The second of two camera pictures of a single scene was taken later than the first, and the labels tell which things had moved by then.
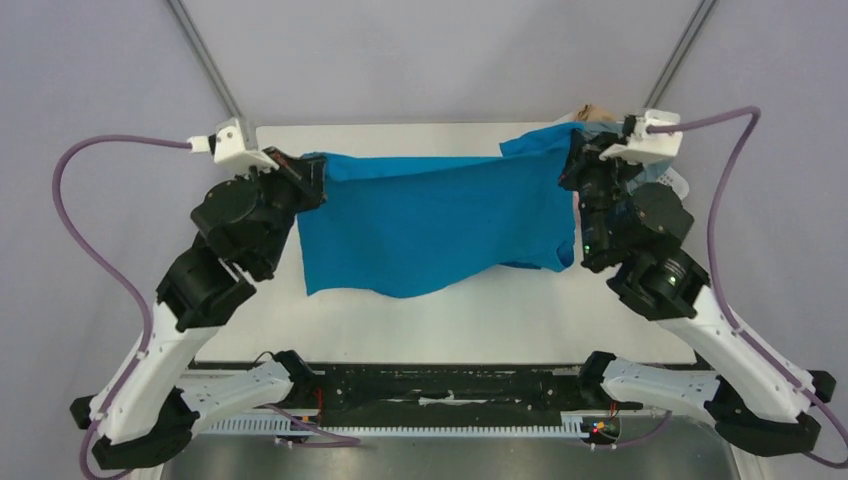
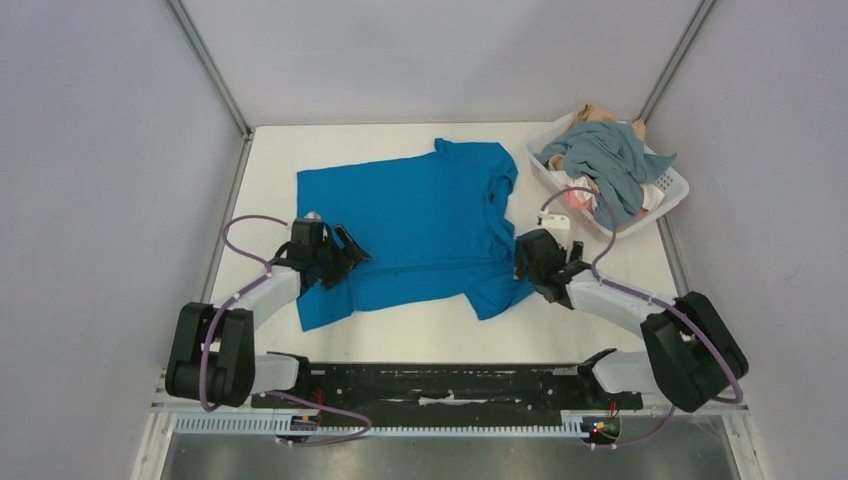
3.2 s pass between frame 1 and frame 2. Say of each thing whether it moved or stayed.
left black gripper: moved
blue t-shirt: moved
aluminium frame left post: stayed
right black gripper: moved
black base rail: stayed
